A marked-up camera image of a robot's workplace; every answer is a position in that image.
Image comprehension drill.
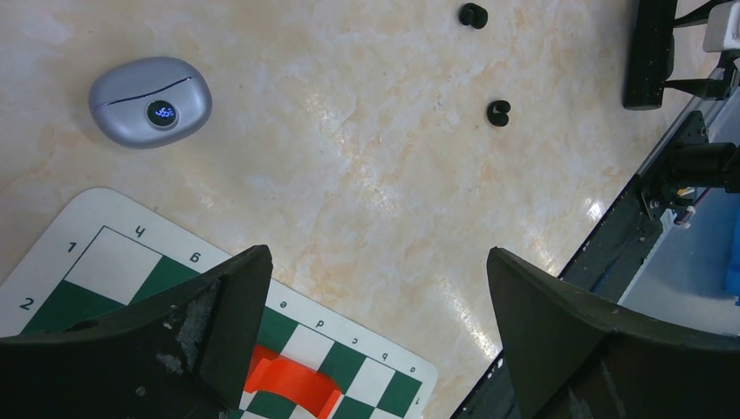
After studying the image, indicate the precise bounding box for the green white chess mat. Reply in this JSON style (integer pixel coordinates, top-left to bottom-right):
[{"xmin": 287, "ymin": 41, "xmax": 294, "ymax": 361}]
[{"xmin": 1, "ymin": 188, "xmax": 438, "ymax": 418}]

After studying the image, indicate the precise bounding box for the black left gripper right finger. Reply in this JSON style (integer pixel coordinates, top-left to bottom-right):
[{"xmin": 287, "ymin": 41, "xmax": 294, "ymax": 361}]
[{"xmin": 487, "ymin": 248, "xmax": 739, "ymax": 418}]

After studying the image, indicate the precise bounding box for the black earbud lower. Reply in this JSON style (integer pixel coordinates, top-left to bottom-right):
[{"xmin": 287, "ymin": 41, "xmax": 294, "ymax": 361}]
[{"xmin": 486, "ymin": 100, "xmax": 511, "ymax": 127}]

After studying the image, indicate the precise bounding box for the black earbud upper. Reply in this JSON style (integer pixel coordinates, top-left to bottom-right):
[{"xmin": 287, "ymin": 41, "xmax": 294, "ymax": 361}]
[{"xmin": 457, "ymin": 3, "xmax": 489, "ymax": 30}]

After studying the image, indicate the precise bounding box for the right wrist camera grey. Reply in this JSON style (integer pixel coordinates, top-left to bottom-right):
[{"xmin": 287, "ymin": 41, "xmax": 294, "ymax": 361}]
[{"xmin": 702, "ymin": 1, "xmax": 739, "ymax": 52}]

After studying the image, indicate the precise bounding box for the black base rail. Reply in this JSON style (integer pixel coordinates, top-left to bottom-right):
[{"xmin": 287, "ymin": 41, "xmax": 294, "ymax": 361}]
[{"xmin": 452, "ymin": 110, "xmax": 709, "ymax": 418}]

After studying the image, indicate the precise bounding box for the black earbud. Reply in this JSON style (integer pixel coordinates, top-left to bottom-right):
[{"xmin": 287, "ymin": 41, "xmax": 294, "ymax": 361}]
[
  {"xmin": 457, "ymin": 3, "xmax": 489, "ymax": 30},
  {"xmin": 486, "ymin": 100, "xmax": 511, "ymax": 127}
]

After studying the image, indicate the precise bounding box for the orange rectangular block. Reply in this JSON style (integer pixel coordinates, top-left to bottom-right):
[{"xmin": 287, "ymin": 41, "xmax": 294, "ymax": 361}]
[{"xmin": 243, "ymin": 345, "xmax": 342, "ymax": 418}]

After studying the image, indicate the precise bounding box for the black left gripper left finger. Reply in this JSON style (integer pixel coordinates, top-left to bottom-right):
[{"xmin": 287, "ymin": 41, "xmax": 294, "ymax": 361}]
[{"xmin": 1, "ymin": 244, "xmax": 273, "ymax": 418}]

